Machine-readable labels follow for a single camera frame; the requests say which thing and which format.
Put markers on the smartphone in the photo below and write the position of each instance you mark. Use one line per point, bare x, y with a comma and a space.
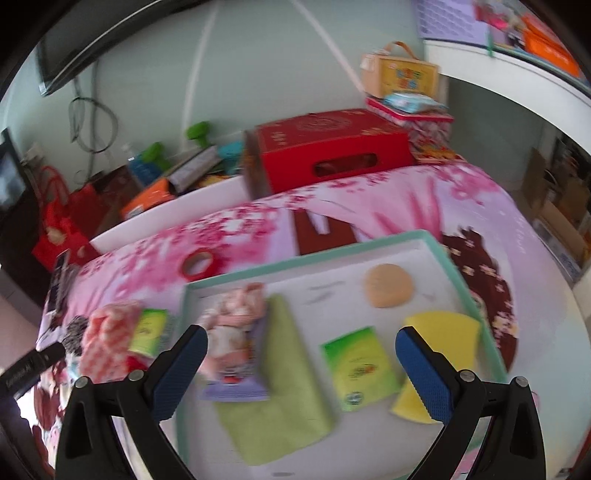
57, 286

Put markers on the leopard print scrunchie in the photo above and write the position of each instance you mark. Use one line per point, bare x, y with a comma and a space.
76, 332

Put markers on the teal-rimmed shallow cardboard box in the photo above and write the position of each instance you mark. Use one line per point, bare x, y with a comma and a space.
332, 295

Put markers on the orange carton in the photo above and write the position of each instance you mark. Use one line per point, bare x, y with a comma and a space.
147, 198

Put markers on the blue wipes packet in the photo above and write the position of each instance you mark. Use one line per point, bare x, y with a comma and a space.
411, 101

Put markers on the red yellow printed packet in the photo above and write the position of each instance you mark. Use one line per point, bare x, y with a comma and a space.
434, 152

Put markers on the red tape roll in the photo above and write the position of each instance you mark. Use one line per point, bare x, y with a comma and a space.
183, 270

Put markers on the round orange sponge pad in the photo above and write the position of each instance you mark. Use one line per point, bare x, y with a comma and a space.
388, 286

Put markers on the black television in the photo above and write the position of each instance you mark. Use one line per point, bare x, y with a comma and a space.
69, 64

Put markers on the green tissue pack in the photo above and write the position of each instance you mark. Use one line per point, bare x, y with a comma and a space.
360, 364
147, 330

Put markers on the black white carton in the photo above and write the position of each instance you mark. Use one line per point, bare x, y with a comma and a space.
194, 168

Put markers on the orange flat box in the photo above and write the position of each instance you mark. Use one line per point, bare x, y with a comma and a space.
549, 46

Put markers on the brown cardboard box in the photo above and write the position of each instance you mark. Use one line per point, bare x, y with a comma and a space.
568, 194

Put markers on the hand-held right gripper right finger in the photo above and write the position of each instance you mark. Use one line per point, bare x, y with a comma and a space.
422, 374

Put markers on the white desk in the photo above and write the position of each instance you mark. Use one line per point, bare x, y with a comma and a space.
508, 74

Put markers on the dark red cardboard box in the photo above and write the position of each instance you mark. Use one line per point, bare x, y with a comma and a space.
115, 189

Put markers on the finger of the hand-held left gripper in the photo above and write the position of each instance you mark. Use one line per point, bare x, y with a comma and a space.
51, 354

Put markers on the green dumbbell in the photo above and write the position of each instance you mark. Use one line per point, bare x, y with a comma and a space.
198, 130
152, 153

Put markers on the white storage bin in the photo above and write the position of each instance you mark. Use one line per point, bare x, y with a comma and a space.
161, 212

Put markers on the large red gift box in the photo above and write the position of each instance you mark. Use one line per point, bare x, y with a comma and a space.
323, 138

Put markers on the light green cloth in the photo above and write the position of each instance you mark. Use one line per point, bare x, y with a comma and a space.
286, 369

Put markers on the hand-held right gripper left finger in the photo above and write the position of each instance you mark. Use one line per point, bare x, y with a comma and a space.
184, 369

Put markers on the yellow carry case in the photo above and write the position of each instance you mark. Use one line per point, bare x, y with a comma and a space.
406, 76

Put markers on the purple pegboard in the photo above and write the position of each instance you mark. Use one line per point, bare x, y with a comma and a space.
448, 18

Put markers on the white blue printed carton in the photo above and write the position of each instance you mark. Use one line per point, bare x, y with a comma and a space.
558, 249

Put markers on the red gift bag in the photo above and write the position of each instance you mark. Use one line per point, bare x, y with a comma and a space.
60, 230

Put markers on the pink white fluffy towel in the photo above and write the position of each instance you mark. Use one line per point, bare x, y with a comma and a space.
108, 337

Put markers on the red white patterned box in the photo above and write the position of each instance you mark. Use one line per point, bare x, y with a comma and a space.
425, 127

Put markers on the blue water bottle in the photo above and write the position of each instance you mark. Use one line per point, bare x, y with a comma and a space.
136, 168

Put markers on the purple tissue packet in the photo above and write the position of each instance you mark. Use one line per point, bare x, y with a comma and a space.
240, 387

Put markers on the teal plastic container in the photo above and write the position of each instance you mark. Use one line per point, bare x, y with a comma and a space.
231, 154

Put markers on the yellow sponge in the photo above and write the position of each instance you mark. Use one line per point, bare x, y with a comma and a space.
443, 332

